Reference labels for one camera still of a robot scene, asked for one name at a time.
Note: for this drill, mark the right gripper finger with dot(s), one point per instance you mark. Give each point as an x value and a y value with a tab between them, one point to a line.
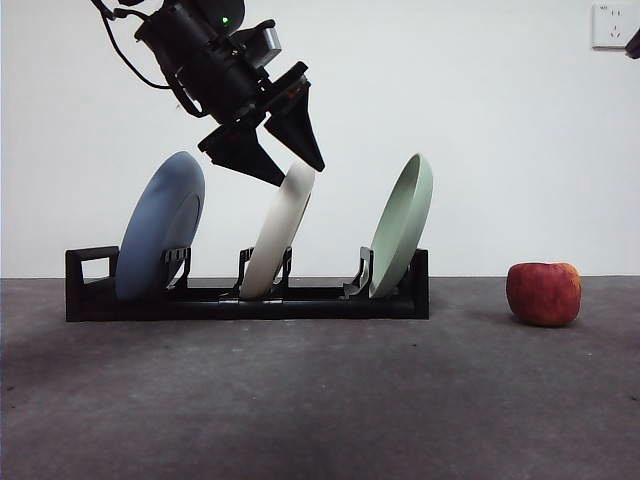
634	49

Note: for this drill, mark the white wall socket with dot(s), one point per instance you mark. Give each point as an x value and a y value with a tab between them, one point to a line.
610	27

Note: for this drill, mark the cream yellow plate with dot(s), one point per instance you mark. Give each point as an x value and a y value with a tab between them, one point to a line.
277	230

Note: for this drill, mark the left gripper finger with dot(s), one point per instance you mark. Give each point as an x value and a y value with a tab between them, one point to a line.
297	125
235	150

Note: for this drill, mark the black plate rack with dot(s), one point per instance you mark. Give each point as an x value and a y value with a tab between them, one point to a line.
200	310

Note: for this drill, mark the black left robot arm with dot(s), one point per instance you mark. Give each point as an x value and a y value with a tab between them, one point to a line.
190	40

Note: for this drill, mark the red apple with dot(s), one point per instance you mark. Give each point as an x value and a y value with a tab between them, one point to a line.
544	295

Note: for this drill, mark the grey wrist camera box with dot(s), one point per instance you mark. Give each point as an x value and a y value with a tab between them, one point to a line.
272	45

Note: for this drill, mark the green plate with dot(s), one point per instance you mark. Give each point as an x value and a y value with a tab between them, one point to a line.
400	235

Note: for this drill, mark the blue plate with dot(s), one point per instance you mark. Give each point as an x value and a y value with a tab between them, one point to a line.
155	225

